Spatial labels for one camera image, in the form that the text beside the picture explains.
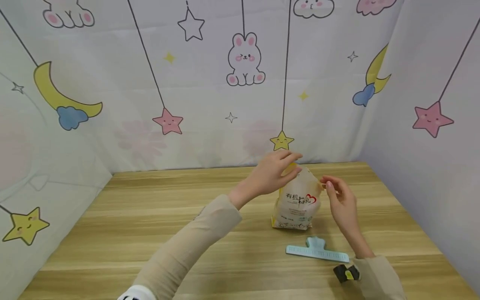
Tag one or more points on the person's left fingers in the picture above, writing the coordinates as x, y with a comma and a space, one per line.
290, 163

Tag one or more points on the white printed food bag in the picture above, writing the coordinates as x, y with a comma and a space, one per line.
297, 202

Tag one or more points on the black wrist band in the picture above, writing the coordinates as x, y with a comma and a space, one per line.
347, 273

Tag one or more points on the person's right thumb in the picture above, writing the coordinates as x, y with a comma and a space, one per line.
331, 196

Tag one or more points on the person's right forearm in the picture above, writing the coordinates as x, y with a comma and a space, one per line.
369, 266

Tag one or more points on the person's right fingers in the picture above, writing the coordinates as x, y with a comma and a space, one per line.
333, 183

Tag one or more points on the person's right hand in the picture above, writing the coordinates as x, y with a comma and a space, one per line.
343, 204

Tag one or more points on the person's left hand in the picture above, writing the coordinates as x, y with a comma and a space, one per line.
264, 177

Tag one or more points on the light blue bag clip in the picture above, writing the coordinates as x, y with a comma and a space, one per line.
317, 249

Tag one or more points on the person's left forearm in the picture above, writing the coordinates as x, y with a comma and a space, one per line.
187, 250

